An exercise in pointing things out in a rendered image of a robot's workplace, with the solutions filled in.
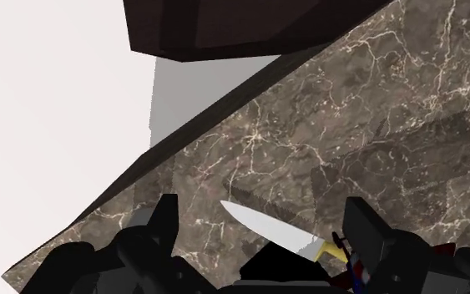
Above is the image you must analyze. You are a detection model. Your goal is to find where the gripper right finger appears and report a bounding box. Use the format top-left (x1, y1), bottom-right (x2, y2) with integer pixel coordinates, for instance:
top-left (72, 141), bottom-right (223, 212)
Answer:
top-left (341, 196), bottom-right (470, 294)

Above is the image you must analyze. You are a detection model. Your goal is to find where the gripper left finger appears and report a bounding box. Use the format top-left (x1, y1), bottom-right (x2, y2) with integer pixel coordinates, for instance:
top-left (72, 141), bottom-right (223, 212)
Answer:
top-left (19, 193), bottom-right (220, 294)

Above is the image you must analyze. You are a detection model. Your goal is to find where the red and blue small object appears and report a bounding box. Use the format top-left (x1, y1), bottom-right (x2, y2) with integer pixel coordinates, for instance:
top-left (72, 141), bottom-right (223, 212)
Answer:
top-left (326, 231), bottom-right (372, 294)

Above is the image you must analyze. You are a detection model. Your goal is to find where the knife with yellow handle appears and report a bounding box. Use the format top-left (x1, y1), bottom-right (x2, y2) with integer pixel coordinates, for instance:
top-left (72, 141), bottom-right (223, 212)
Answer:
top-left (220, 200), bottom-right (350, 264)

